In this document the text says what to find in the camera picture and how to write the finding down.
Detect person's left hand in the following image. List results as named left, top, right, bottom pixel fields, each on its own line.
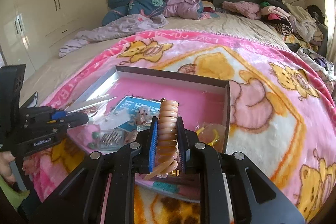
left=0, top=151, right=16, bottom=185

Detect shallow cardboard box tray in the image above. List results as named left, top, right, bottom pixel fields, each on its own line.
left=67, top=66, right=230, bottom=154

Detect bobby pins packet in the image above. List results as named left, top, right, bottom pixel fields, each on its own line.
left=97, top=128, right=125, bottom=151

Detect beige spiral hair tie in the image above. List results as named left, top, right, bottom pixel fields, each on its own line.
left=143, top=98, right=181, bottom=181

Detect yellow hair ties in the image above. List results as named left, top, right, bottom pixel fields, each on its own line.
left=194, top=122, right=227, bottom=152

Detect lilac crumpled sheet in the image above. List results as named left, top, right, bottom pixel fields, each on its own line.
left=59, top=14, right=169, bottom=58

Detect white plastic hair comb clip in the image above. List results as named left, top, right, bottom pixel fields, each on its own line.
left=65, top=96, right=116, bottom=113

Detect white earring card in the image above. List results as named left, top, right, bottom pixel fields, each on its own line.
left=93, top=109, right=137, bottom=132

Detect dark floral quilt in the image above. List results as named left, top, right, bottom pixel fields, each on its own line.
left=101, top=0, right=168, bottom=26

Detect pink pajama garment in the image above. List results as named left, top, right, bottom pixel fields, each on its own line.
left=162, top=0, right=218, bottom=20

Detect black notebook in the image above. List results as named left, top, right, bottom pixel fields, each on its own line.
left=22, top=92, right=38, bottom=108

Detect pink folded garment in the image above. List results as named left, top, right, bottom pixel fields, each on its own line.
left=222, top=1, right=261, bottom=20

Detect pink cartoon football blanket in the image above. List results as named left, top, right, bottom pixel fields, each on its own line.
left=23, top=30, right=335, bottom=223

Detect pile of clothes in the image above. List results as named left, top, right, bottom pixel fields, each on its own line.
left=260, top=0, right=325, bottom=52

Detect cream wardrobe with handles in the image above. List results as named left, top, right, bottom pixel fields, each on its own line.
left=1, top=0, right=108, bottom=79

